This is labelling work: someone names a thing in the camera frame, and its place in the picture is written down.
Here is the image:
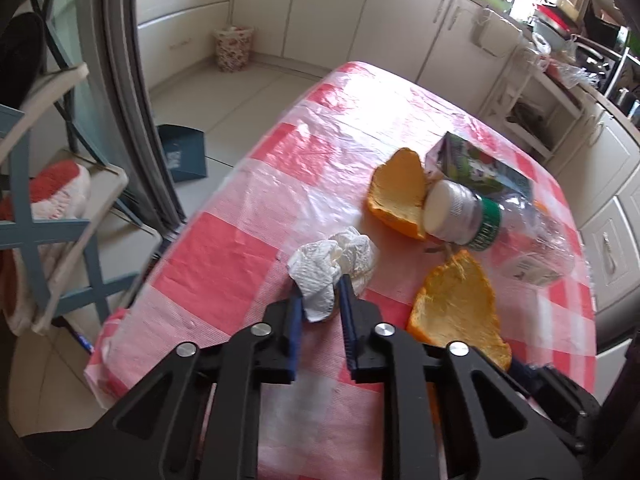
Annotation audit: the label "large orange peel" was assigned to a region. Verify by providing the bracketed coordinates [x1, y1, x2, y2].
[406, 249, 512, 370]

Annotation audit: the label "clear plastic bottle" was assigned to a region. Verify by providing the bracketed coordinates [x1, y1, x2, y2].
[422, 180, 575, 287]

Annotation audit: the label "white tissue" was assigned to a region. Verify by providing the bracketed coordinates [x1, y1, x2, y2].
[286, 226, 378, 323]

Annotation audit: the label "green juice carton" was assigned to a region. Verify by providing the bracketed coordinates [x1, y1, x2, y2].
[424, 132, 534, 202]

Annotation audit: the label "red white checkered tablecloth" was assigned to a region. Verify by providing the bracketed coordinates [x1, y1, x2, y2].
[87, 62, 596, 479]

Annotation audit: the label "white drawer cabinet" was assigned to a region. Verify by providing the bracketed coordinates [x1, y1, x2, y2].
[547, 105, 639, 311]

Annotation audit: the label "blue folding chair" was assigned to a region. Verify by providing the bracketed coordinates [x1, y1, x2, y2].
[1, 64, 141, 336]

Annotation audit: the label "blue dustpan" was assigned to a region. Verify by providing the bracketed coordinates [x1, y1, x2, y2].
[157, 124, 207, 183]

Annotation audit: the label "white storage rack shelf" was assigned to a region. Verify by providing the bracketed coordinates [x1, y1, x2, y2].
[478, 42, 584, 164]

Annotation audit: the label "floral fabric basket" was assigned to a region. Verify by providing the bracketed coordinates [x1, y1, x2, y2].
[214, 26, 254, 73]

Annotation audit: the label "white lower cabinets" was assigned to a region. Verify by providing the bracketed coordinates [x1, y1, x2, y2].
[134, 0, 522, 89]

